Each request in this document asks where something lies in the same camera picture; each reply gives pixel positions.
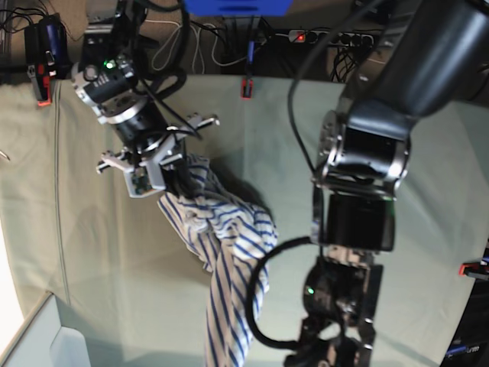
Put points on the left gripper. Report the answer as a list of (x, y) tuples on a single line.
[(340, 350)]

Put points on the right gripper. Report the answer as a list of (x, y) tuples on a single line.
[(160, 166)]

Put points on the blue white striped t-shirt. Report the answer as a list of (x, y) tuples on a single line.
[(228, 235)]

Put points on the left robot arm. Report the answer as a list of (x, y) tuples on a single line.
[(363, 156)]

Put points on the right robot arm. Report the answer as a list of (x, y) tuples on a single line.
[(113, 82)]

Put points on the red clamp top centre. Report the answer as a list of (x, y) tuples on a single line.
[(247, 86)]

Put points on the red clamp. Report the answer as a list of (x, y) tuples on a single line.
[(247, 86), (41, 75)]

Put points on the green table cloth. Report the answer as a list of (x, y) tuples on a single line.
[(127, 281)]

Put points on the red clamp right edge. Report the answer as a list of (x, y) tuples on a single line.
[(477, 270)]

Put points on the red clamp top left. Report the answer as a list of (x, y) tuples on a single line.
[(41, 75)]

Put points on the blue box top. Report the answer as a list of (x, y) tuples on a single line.
[(237, 7)]

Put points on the black power strip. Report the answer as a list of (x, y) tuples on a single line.
[(344, 39)]

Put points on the white bin bottom left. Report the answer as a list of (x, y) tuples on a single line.
[(42, 340)]

